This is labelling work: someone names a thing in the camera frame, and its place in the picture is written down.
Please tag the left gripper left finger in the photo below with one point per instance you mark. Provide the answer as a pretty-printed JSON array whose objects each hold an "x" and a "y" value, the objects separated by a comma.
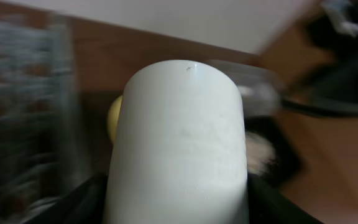
[{"x": 84, "y": 205}]

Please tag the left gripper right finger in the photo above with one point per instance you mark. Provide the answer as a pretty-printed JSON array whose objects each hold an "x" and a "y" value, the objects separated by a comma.
[{"x": 268, "y": 206}]

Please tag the rice leftovers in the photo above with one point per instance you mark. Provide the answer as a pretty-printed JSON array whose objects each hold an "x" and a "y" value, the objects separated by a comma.
[{"x": 260, "y": 154}]

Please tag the white paper cup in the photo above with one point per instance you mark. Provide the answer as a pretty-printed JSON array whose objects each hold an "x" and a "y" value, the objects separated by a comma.
[{"x": 180, "y": 151}]

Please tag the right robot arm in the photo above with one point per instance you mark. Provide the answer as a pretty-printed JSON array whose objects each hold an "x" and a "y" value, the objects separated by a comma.
[{"x": 330, "y": 90}]

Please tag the black waste tray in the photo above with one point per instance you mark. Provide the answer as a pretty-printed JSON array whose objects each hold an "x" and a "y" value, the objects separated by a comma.
[{"x": 286, "y": 163}]

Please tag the grey dishwasher rack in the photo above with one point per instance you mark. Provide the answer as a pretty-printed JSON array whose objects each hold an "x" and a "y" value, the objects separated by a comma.
[{"x": 42, "y": 150}]

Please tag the brown serving tray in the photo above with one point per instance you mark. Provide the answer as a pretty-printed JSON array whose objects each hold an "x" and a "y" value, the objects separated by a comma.
[{"x": 94, "y": 107}]

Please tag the yellow plate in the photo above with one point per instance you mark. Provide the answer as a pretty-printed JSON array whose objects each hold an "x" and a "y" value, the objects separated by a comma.
[{"x": 113, "y": 117}]

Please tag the clear plastic bin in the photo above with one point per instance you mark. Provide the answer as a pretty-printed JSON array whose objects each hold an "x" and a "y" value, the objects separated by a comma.
[{"x": 259, "y": 88}]

